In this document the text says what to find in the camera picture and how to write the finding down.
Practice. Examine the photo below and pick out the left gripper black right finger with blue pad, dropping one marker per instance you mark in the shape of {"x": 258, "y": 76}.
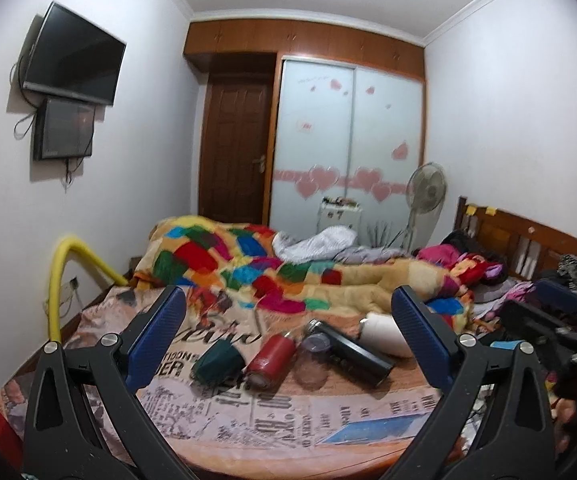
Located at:
{"x": 515, "y": 439}

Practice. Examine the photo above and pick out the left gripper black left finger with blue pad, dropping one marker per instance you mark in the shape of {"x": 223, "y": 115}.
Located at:
{"x": 84, "y": 420}

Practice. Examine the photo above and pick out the dark green cup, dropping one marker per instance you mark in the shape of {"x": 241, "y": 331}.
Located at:
{"x": 221, "y": 362}

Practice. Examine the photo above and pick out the white cup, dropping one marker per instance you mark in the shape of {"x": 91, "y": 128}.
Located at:
{"x": 381, "y": 332}

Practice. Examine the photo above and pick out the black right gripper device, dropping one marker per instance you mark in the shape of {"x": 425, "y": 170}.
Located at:
{"x": 544, "y": 314}

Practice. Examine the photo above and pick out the newspaper print bed sheet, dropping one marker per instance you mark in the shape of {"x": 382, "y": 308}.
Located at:
{"x": 316, "y": 424}

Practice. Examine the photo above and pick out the black thermos bottle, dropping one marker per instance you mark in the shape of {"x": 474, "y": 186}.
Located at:
{"x": 355, "y": 359}

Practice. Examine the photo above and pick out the wooden headboard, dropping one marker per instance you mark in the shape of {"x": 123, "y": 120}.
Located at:
{"x": 528, "y": 247}

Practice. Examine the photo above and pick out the clear glass jar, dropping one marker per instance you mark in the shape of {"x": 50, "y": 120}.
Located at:
{"x": 313, "y": 359}

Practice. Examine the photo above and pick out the red thermos bottle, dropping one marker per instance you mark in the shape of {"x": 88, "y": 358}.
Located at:
{"x": 268, "y": 366}

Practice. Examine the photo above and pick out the colourful patchwork blanket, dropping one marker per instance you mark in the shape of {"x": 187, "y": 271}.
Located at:
{"x": 213, "y": 258}

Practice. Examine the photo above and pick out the standing electric fan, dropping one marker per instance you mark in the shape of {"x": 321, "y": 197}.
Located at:
{"x": 425, "y": 192}

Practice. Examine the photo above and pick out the white grey crumpled cloth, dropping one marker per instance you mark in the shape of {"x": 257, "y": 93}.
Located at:
{"x": 321, "y": 246}

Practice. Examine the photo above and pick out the white small cabinet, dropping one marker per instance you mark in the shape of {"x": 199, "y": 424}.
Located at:
{"x": 339, "y": 211}

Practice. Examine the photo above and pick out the frosted sliding wardrobe doors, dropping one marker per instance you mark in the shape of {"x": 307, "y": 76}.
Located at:
{"x": 345, "y": 131}

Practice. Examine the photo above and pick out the brown wooden door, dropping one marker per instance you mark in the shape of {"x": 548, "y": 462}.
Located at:
{"x": 233, "y": 149}

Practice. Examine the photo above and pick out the wooden overhead cabinets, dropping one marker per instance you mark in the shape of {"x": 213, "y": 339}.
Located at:
{"x": 209, "y": 39}

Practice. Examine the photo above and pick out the small black wall monitor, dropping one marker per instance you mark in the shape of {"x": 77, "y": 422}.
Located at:
{"x": 63, "y": 129}

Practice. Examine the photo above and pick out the wall mounted black television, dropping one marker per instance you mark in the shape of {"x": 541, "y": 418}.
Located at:
{"x": 73, "y": 58}

